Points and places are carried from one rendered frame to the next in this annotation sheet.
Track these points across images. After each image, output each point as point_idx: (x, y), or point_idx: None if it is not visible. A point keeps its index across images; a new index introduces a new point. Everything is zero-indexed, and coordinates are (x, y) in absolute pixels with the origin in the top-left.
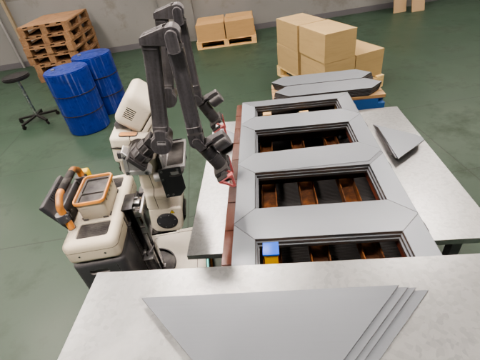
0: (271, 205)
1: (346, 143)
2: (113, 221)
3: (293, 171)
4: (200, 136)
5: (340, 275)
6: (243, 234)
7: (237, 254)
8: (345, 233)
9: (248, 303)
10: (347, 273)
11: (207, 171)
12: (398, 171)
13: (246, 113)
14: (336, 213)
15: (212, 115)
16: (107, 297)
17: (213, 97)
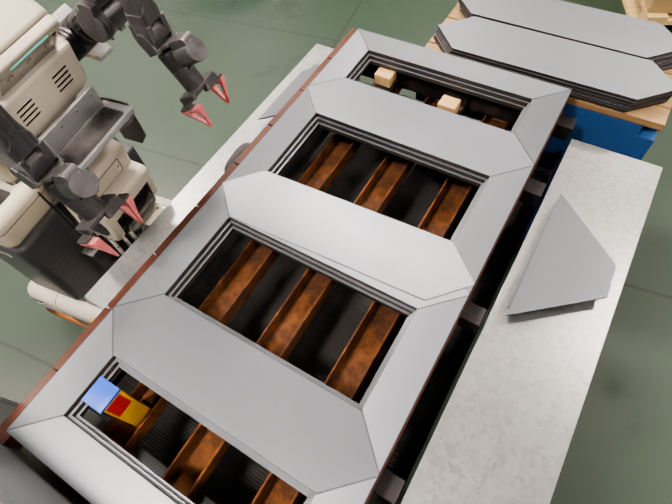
0: (251, 274)
1: (426, 233)
2: (13, 196)
3: (288, 247)
4: (19, 167)
5: None
6: (107, 335)
7: (70, 367)
8: (231, 433)
9: None
10: None
11: (224, 151)
12: (489, 337)
13: (340, 60)
14: (257, 385)
15: (183, 80)
16: None
17: (179, 48)
